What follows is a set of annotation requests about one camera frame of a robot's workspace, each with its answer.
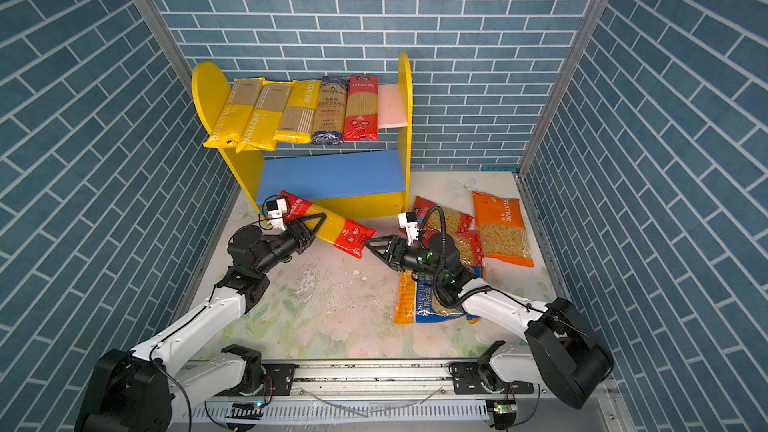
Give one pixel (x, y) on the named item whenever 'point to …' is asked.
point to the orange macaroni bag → (500, 222)
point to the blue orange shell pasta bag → (417, 301)
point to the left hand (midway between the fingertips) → (326, 220)
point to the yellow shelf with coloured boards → (367, 184)
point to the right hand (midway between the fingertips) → (366, 246)
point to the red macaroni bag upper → (455, 221)
